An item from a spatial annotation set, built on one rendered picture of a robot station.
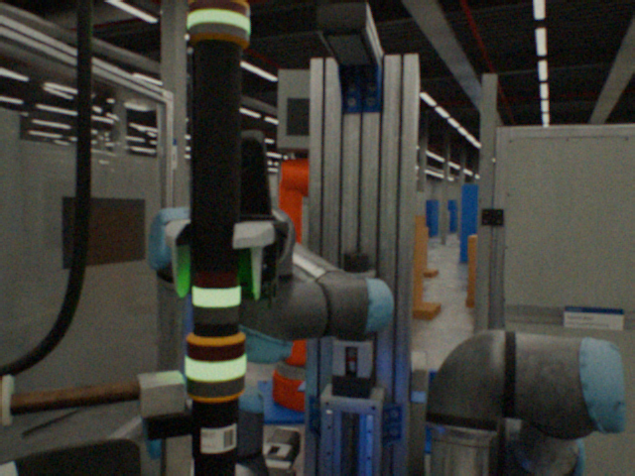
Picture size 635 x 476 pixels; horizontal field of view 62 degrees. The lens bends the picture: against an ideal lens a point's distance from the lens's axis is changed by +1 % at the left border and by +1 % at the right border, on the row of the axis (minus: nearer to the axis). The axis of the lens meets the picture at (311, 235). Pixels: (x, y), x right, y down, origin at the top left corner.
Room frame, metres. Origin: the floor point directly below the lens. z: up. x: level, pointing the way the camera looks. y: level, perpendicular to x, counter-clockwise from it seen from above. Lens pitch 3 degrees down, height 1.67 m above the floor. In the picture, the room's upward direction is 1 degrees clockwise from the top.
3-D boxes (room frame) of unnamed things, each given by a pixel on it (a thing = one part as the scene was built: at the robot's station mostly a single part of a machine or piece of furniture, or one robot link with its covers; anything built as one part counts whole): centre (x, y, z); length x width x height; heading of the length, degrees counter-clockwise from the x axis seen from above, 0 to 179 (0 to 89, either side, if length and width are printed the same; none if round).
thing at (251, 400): (1.17, 0.16, 1.20); 0.13 x 0.12 x 0.14; 116
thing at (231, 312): (0.39, 0.07, 1.60); 0.03 x 0.03 x 0.01
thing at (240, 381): (0.39, 0.07, 1.54); 0.04 x 0.04 x 0.01
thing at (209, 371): (0.39, 0.07, 1.56); 0.04 x 0.04 x 0.01
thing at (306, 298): (0.68, 0.04, 1.54); 0.11 x 0.08 x 0.11; 116
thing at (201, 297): (0.39, 0.07, 1.61); 0.03 x 0.03 x 0.01
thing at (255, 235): (0.41, 0.04, 1.63); 0.09 x 0.03 x 0.06; 6
